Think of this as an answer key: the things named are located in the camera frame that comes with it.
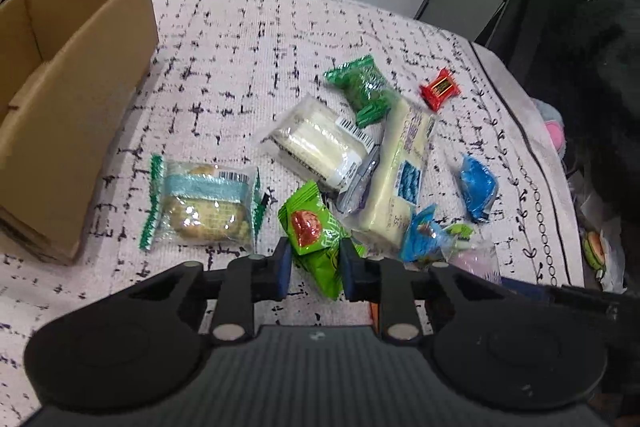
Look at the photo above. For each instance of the clear plastic snack packet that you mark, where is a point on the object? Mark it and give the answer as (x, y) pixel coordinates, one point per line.
(357, 187)

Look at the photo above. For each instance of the small green white packet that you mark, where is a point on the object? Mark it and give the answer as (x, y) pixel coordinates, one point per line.
(458, 234)

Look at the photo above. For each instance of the green-edged clear cookie packet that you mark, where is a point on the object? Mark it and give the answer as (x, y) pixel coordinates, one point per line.
(205, 207)

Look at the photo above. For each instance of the white cake packet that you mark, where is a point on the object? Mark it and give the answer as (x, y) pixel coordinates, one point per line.
(315, 144)

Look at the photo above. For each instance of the pink plush toy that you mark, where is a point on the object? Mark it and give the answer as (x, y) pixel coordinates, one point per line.
(556, 132)

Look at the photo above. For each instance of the small blue printed packet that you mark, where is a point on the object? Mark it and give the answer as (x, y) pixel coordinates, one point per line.
(420, 240)

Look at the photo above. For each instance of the pink snack packet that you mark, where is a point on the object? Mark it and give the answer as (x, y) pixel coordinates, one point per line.
(475, 265)

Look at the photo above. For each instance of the light green packet red circle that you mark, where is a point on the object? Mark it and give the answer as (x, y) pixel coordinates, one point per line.
(315, 227)

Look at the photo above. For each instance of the blue snack packet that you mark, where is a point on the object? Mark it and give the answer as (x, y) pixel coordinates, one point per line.
(477, 185)

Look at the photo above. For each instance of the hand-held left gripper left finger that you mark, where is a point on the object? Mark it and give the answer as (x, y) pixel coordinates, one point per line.
(283, 268)

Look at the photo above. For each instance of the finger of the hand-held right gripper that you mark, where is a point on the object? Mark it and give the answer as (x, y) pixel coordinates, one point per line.
(530, 287)

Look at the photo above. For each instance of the black hanging coat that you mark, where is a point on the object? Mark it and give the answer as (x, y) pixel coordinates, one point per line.
(600, 57)

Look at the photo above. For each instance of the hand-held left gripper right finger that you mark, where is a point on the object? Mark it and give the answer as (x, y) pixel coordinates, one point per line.
(349, 276)

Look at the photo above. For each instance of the burger shaped toy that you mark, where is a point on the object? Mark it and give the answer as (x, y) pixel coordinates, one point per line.
(595, 250)

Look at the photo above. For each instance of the red candy packet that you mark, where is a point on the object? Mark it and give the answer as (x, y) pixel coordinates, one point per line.
(440, 90)

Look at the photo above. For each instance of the cardboard box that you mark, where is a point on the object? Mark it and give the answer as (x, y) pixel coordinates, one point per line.
(75, 107)

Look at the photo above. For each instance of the dark green snack packet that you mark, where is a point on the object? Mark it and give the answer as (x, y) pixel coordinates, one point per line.
(362, 87)

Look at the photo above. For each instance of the long pale yellow packet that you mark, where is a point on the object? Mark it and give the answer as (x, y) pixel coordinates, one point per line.
(400, 157)

